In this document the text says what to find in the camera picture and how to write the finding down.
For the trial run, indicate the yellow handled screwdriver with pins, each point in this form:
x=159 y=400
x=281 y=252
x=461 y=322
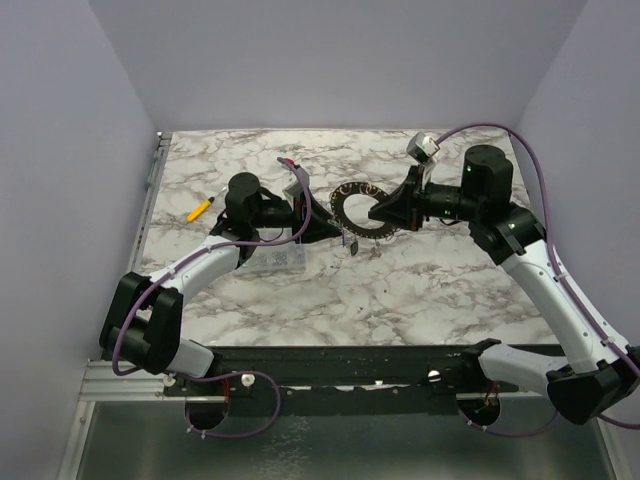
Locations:
x=198 y=211

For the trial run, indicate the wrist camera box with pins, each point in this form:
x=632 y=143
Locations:
x=295 y=179
x=422 y=148

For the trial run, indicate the large metal key ring disc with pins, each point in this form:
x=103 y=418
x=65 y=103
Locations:
x=349 y=189

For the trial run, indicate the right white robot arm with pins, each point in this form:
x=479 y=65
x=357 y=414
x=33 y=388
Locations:
x=599 y=367

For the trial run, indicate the aluminium frame rail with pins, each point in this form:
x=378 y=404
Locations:
x=121 y=304

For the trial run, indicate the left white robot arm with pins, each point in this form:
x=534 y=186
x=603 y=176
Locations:
x=144 y=321

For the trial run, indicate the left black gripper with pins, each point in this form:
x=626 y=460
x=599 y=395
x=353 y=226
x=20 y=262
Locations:
x=321 y=224

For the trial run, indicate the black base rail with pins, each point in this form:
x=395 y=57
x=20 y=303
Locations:
x=336 y=381

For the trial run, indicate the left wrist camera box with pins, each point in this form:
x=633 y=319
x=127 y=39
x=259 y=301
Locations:
x=295 y=179

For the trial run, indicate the clear plastic parts box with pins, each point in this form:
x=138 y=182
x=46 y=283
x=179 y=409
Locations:
x=287 y=258

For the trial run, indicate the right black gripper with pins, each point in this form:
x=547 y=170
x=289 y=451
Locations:
x=413 y=201

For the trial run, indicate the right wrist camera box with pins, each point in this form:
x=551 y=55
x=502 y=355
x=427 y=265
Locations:
x=422 y=148

